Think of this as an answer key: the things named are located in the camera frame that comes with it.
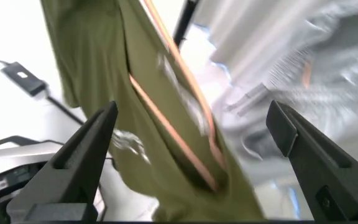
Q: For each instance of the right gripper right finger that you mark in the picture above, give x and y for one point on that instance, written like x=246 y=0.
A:
x=328 y=174

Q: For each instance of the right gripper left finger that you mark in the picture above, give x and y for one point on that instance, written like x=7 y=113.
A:
x=70 y=174

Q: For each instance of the pale grey shorts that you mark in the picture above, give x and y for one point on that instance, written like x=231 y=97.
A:
x=322 y=87

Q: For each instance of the green garment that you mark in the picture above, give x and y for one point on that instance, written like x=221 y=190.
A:
x=104 y=62

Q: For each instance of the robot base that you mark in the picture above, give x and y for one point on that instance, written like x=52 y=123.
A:
x=14 y=168

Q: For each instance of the black clothes rack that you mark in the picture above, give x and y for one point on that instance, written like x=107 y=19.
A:
x=183 y=21

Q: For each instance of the black power adapter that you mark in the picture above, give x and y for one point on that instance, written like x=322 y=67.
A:
x=25 y=79

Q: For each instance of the white curtain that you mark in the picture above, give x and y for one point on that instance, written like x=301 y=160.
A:
x=244 y=31

